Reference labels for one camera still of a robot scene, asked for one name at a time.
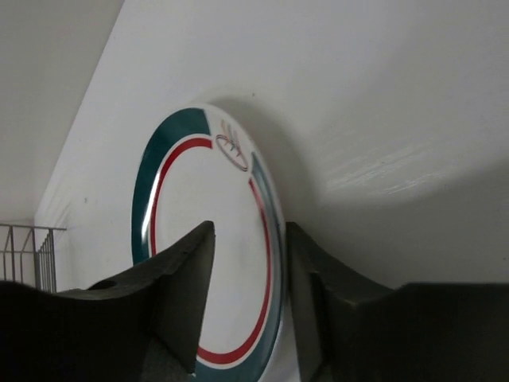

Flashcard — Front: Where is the white plate teal red rim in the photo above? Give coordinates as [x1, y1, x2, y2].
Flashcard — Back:
[131, 104, 299, 381]

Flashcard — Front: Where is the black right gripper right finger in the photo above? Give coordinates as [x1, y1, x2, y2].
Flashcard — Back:
[286, 222, 508, 381]

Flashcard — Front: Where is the grey wire dish rack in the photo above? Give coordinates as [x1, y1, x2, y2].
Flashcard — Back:
[1, 223, 67, 293]

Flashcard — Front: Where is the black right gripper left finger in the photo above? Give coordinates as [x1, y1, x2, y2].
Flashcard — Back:
[1, 221, 216, 381]

